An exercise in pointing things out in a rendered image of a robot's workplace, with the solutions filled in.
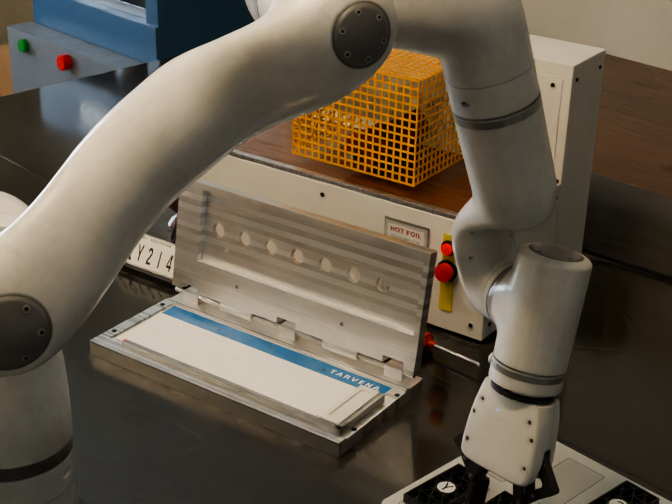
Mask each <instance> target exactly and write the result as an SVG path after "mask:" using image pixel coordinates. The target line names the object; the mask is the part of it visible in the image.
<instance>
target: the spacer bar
mask: <svg viewBox="0 0 672 504"><path fill-rule="evenodd" d="M379 394H380V392H379V391H376V390H374V389H371V388H368V387H366V386H363V385H360V386H359V387H358V388H356V389H355V390H354V391H352V392H351V393H350V394H348V395H347V396H346V397H344V398H343V399H342V400H340V401H339V402H338V403H336V404H335V405H334V406H332V407H331V408H330V409H328V410H327V411H326V412H324V413H323V414H322V415H320V418H322V419H325V420H327V421H330V422H332V423H335V424H337V425H340V424H341V423H342V422H344V421H345V420H346V419H348V418H349V417H350V416H351V415H353V414H354V413H355V412H357V411H358V410H359V409H360V408H362V407H363V406H364V405H366V404H367V403H368V402H370V401H371V400H372V399H373V398H375V397H376V396H377V395H379Z"/></svg>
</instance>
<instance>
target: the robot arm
mask: <svg viewBox="0 0 672 504"><path fill-rule="evenodd" d="M245 2H246V5H247V7H248V10H249V11H250V13H251V15H252V17H253V18H254V20H255V21H254V22H252V23H251V24H249V25H247V26H245V27H243V28H240V29H238V30H236V31H234V32H232V33H229V34H227V35H225V36H223V37H220V38H218V39H216V40H214V41H211V42H209V43H206V44H204V45H202V46H199V47H197V48H194V49H192V50H190V51H188V52H186V53H183V54H181V55H180V56H178V57H176V58H174V59H172V60H171V61H169V62H167V63H166V64H164V65H163V66H162V67H160V68H159V69H158V70H156V71H155V72H154V73H153V74H151V75H150V76H149V77H148V78H147V79H145V80H144V81H143V82H142V83H141V84H140V85H138V86H137V87H136V88H135V89H134V90H133V91H132V92H130V93H129V94H128V95H127V96H126V97H125V98H123V99H122V100H121V101H120V102H119V103H118V104H117V105H116V106H115V107H114V108H112V109H111V110H110V111H109V112H108V113H107V114H106V115H105V116H104V117H103V118H102V119H101V120H100V121H99V122H98V123H97V124H96V125H95V126H94V127H93V128H92V130H91V131H90V132H89V133H88V134H87V135H86V136H85V137H84V139H83V140H82V141H81V142H80V143H79V145H78V146H77V147H76V148H75V149H74V151H73V152H72V153H71V155H70V156H69V157H68V159H67V160H66V161H65V163H64V164H63V165H62V167H61V168H60V169H59V171H58V172H57V173H56V175H55V176H54V177H53V179H52V180H51V181H50V182H49V184H48V185H47V186H46V187H45V189H44V190H43V191H42V192H41V193H40V195H39V196H38V197H37V198H36V199H35V200H34V202H33V203H32V204H31V205H30V206H29V207H28V206H27V205H26V204H25V203H24V202H22V201H21V200H19V199H18V198H16V197H14V196H12V195H10V194H8V193H5V192H1V191H0V504H78V497H77V484H76V467H75V454H74V440H73V426H72V414H71V403H70V394H69V386H68V380H67V374H66V368H65V362H64V357H63V351H62V348H63V347H64V346H65V345H66V344H67V343H68V341H69V340H70V339H71V338H72V337H73V335H74V334H75V333H76V332H77V331H78V329H79V328H80V327H81V326H82V324H83V323H84V322H85V320H86V319H87V318H88V316H89V315H90V314H91V312H92V311H93V310H94V308H95V307H96V305H97V304H98V303H99V301H100V300H101V298H102V297H103V295H104V294H105V292H106V291H107V290H108V288H109V287H110V285H111V284H112V282H113V281H114V279H115V278H116V276H117V275H118V273H119V271H120V270H121V268H122V267H123V265H124V264H125V262H126V261H127V259H128V258H129V256H130V255H131V253H132V251H133V250H134V249H135V247H136V246H137V245H138V243H139V242H140V240H141V239H142V238H143V236H144V235H145V234H146V233H147V231H148V230H149V229H150V227H151V226H152V225H153V224H154V222H155V221H156V220H157V219H158V218H159V216H160V215H161V214H162V213H163V212H164V211H165V210H166V209H167V208H168V207H169V206H170V205H171V204H172V203H173V202H174V201H175V200H176V199H177V198H178V197H179V196H180V195H181V194H182V193H183V192H185V191H186V190H187V189H188V188H189V187H190V186H191V185H193V184H194V183H195V182H196V181H197V180H198V179H200V178H201V177H202V176H203V175H204V174H206V173H207V172H208V171H209V170H210V169H211V168H213V167H214V166H215V165H216V164H217V163H218V162H220V161H221V160H222V159H223V158H224V157H226V156H227V155H228V154H229V153H230V152H232V151H233V150H235V149H236V148H237V147H239V146H240V145H242V144H243V143H245V142H247V141H248V140H250V139H251V138H253V137H255V136H257V135H259V134H260V133H262V132H264V131H266V130H268V129H270V128H272V127H274V126H277V125H279V124H281V123H284V122H286V121H289V120H292V119H294V118H297V117H300V116H302V115H305V114H308V113H311V112H314V111H316V110H319V109H322V108H324V107H327V106H329V105H331V104H333V103H335V102H337V101H339V100H340V99H342V98H344V97H345V96H347V95H349V94H350V93H352V92H353V91H354V90H356V89H357V88H359V87H360V86H361V85H362V84H364V83H365V82H366V81H367V80H368V79H369V78H371V77H372V76H373V75H374V74H375V73H376V72H377V71H378V70H379V68H380V67H381V66H382V65H383V64H384V62H385V61H386V59H387V58H388V56H389V55H390V53H391V51H392V49H393V48H394V49H399V50H404V51H408V52H413V53H418V54H423V55H428V56H432V57H436V58H438V59H439V60H440V63H441V67H442V71H443V75H444V80H445V84H446V88H447V93H448V97H449V101H450V105H451V109H452V114H453V118H454V122H455V126H456V130H457V134H458V138H459V142H460V146H461V150H462V154H463V158H464V162H465V166H466V170H467V174H468V178H469V182H470V186H471V190H472V198H471V199H470V200H469V201H468V202H467V203H466V204H465V205H464V207H463V208H462V209H461V210H460V212H459V213H458V215H457V217H456V219H455V221H454V224H453V228H452V248H453V254H454V259H455V263H456V267H457V271H458V275H459V278H460V282H461V285H462V288H463V291H464V293H465V295H466V297H467V299H468V301H469V302H470V304H471V305H472V306H473V307H474V308H475V309H476V310H477V311H478V312H479V313H480V314H482V315H483V316H485V317H486V318H488V319H489V320H491V321H492V322H494V323H495V324H496V328H497V338H496V342H495V347H494V351H493V352H492V353H491V354H490V355H489V358H488V362H489V363H491V364H490V369H489V373H488V374H489V376H488V377H486V378H485V379H484V381H483V383H482V385H481V387H480V389H479V391H478V394H477V396H476V398H475V401H474V403H473V406H472V409H471V411H470V414H469V418H468V421H467V424H466V427H465V431H463V432H462V433H460V434H459V435H457V436H456V437H455V438H454V442H455V444H456V446H457V448H458V450H459V452H460V453H461V454H462V460H463V462H464V465H465V467H466V470H467V471H466V478H467V479H468V480H469V482H468V487H467V491H466V495H465V500H466V501H465V504H484V503H485V499H486V495H487V491H488V486H489V482H490V480H489V477H487V476H486V474H487V473H488V471H490V472H492V473H494V474H496V475H497V476H499V477H501V478H503V479H505V480H506V481H508V482H510V483H512V484H513V503H510V504H530V503H533V502H535V501H537V500H540V499H544V498H548V497H551V496H554V495H556V494H558V493H559V487H558V484H557V481H556V478H555V475H554V472H553V469H552V462H553V458H554V453H555V448H556V442H557V435H558V427H559V412H560V401H559V400H558V399H556V395H559V394H560V393H561V392H562V388H563V384H564V380H565V376H566V372H567V368H568V364H569V360H570V356H571V352H572V348H573V344H574V340H575V336H576V332H577V328H578V324H579V320H580V316H581V312H582V308H583V304H584V300H585V296H586V292H587V287H588V283H589V279H590V275H591V271H592V263H591V261H590V260H589V259H588V258H587V257H585V256H584V255H582V254H580V253H578V252H576V251H574V250H571V249H569V248H565V247H562V246H558V245H553V244H547V243H526V244H523V245H521V246H519V247H518V248H516V243H515V236H514V231H524V230H529V229H533V228H536V227H538V226H540V225H542V224H543V223H545V222H546V221H547V220H548V219H549V217H550V216H551V214H552V213H553V211H554V208H555V205H556V201H557V181H556V174H555V169H554V164H553V158H552V153H551V147H550V142H549V136H548V131H547V125H546V120H545V114H544V108H543V103H542V98H541V92H540V87H539V82H538V77H537V72H536V67H535V62H534V56H533V51H532V46H531V41H530V36H529V31H528V26H527V21H526V16H525V12H524V8H523V4H522V1H521V0H245ZM536 478H537V479H541V482H542V487H540V488H537V489H535V479H536Z"/></svg>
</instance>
